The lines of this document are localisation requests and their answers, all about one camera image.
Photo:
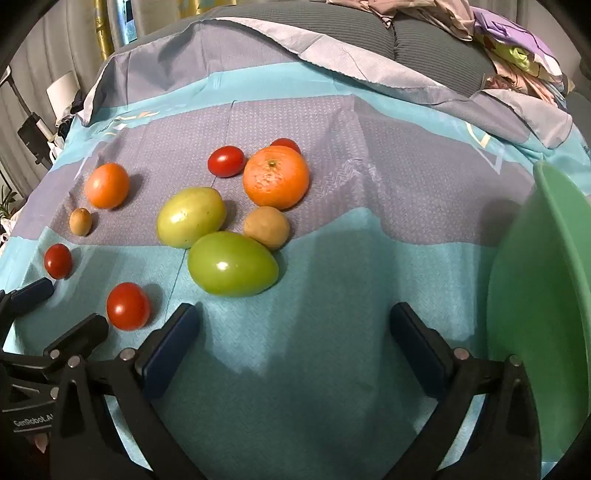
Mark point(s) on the white plastic object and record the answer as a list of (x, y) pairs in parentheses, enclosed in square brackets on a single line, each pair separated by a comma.
[(64, 92)]

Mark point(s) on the pink crumpled cloth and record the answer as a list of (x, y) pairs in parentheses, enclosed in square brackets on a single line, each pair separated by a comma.
[(443, 18)]

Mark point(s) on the yellowish green tomato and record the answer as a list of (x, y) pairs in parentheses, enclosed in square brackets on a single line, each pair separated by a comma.
[(191, 217)]

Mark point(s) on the yellow patterned curtain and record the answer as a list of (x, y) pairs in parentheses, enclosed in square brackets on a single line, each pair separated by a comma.
[(104, 27)]

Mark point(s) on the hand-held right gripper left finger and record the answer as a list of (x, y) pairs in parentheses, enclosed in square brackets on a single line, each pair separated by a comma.
[(171, 353)]

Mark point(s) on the black device on stand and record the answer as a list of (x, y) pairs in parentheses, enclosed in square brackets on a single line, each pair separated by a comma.
[(34, 136)]

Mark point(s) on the small brown kiwi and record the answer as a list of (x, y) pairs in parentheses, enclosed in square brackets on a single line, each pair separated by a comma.
[(81, 222)]

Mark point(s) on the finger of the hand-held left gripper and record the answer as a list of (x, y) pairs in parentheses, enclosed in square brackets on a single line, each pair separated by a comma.
[(32, 291), (78, 335)]

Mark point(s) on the large brown kiwi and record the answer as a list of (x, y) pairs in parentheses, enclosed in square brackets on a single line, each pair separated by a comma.
[(267, 227)]

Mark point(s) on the bright green tomato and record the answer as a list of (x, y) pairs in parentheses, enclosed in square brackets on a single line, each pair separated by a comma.
[(232, 265)]

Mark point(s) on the person's left hand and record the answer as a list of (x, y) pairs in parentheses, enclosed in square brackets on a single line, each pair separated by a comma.
[(39, 444)]

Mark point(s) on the green houseplant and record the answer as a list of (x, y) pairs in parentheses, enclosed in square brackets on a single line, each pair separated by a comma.
[(5, 199)]

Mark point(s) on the small orange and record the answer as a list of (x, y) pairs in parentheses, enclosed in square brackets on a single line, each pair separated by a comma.
[(107, 185)]

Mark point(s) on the floral patterned cloth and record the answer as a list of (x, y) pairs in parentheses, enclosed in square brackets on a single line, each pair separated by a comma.
[(521, 84)]

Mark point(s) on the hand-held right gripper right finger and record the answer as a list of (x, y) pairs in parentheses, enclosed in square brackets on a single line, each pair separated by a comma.
[(419, 353)]

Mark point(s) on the purple printed cloth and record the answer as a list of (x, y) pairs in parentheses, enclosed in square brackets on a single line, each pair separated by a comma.
[(521, 37)]

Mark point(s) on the blue and grey striped blanket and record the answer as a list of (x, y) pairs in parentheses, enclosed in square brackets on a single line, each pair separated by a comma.
[(369, 277)]

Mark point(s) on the green plastic bowl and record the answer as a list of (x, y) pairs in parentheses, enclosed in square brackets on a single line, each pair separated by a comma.
[(540, 323)]

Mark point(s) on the grey sofa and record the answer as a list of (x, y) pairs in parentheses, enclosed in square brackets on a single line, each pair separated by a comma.
[(425, 50)]

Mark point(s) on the red cherry tomato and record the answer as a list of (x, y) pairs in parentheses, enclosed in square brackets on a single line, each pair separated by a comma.
[(287, 144), (128, 307), (226, 161), (58, 261)]

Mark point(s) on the large orange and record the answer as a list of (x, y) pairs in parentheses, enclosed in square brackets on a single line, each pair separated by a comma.
[(276, 177)]

